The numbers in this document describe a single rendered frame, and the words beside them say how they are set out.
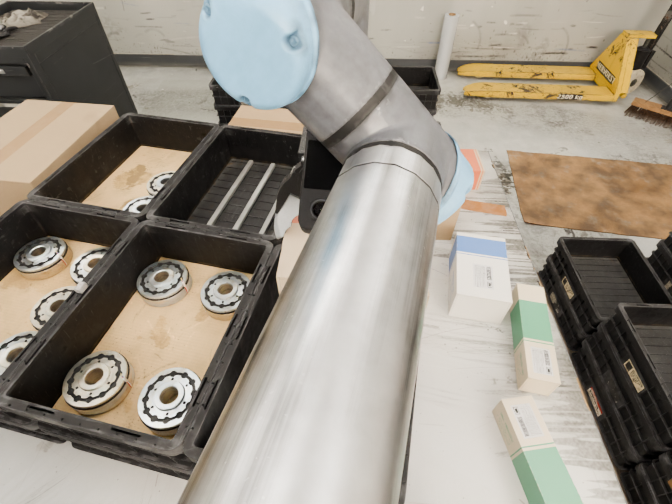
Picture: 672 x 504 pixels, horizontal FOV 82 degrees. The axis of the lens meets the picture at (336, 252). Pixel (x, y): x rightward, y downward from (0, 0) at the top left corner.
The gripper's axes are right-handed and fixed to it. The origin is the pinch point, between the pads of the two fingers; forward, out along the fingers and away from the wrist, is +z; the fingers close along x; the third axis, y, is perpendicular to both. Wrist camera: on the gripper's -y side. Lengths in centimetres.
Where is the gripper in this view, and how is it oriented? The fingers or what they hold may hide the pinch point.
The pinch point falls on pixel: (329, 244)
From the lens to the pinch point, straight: 53.5
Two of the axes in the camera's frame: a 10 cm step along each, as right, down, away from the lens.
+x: -10.0, -0.4, 0.3
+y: 0.5, -7.4, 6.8
